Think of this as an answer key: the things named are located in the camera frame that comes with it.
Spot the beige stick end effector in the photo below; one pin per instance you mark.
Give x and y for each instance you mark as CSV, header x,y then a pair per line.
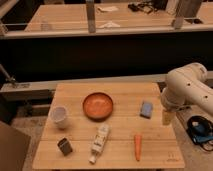
x,y
167,117

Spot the dark grey eraser block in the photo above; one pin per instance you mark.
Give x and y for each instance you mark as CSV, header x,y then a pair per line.
x,y
64,146

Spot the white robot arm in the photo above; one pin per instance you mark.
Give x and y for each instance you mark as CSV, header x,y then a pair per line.
x,y
183,84

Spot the blue sponge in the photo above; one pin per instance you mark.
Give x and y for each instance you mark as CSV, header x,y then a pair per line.
x,y
146,109

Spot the orange carrot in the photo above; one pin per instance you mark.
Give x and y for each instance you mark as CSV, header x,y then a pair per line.
x,y
137,143

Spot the white lotion bottle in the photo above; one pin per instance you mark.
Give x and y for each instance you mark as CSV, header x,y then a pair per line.
x,y
99,142

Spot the white plastic cup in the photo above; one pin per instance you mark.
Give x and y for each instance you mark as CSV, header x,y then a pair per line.
x,y
59,117

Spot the white paper on back table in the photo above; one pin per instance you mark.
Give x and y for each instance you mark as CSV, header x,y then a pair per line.
x,y
110,24

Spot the black devices on back table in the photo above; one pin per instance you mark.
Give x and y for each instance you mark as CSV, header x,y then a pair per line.
x,y
144,6

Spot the clear glass on back table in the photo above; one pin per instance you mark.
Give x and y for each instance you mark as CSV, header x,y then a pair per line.
x,y
45,26

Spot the metal clamp at left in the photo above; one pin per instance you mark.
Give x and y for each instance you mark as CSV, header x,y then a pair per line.
x,y
12,80

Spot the grey metal post right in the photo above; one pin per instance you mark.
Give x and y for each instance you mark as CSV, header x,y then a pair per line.
x,y
179,18

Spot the grey metal post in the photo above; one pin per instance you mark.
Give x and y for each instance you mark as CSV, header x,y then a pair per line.
x,y
179,18
90,9

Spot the grey metal post left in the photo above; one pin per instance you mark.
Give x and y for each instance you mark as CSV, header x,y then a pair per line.
x,y
90,9

